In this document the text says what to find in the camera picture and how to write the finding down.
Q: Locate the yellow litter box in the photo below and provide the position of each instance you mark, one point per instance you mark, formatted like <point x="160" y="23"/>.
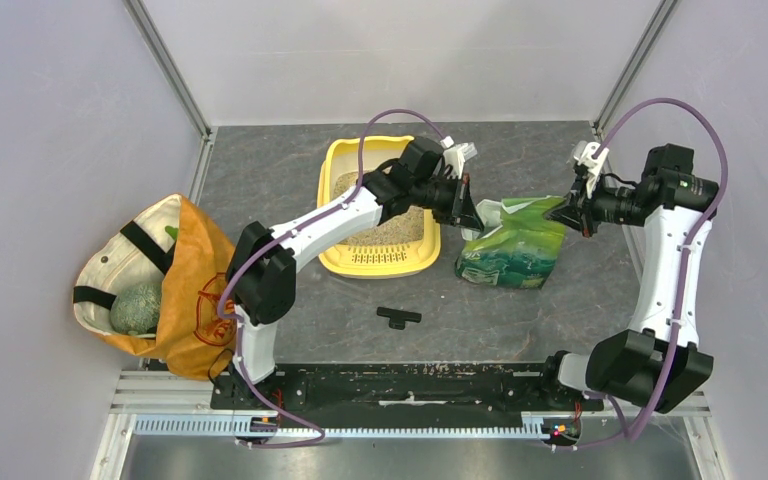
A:
<point x="404" y="245"/>

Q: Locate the aluminium frame rail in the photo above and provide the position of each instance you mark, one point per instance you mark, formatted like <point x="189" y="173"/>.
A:
<point x="160" y="392"/>

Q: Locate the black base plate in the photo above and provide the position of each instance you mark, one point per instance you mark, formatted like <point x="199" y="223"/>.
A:
<point x="403" y="395"/>

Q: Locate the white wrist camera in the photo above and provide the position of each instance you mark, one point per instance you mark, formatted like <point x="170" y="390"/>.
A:
<point x="589" y="159"/>
<point x="455" y="156"/>

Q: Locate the orange tote bag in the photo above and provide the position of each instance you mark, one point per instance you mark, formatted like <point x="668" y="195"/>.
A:
<point x="177" y="244"/>

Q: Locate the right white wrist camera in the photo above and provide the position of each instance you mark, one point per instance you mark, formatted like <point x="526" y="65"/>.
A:
<point x="589" y="159"/>

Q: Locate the green litter bag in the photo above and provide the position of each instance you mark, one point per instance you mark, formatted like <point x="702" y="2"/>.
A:
<point x="518" y="248"/>

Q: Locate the green round melon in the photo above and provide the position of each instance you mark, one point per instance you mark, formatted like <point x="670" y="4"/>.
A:
<point x="136" y="309"/>

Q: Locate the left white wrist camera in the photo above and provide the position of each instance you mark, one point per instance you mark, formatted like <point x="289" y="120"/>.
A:
<point x="455" y="156"/>

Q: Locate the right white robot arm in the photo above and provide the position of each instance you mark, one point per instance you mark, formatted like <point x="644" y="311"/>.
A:
<point x="658" y="355"/>

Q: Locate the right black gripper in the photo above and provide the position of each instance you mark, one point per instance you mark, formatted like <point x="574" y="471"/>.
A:
<point x="579" y="212"/>

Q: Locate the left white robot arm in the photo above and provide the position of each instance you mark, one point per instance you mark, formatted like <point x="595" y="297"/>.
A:
<point x="261" y="277"/>

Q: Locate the black plastic clip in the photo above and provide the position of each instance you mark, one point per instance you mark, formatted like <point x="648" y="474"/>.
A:
<point x="398" y="319"/>

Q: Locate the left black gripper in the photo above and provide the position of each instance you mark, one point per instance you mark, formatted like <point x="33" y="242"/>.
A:
<point x="461" y="191"/>

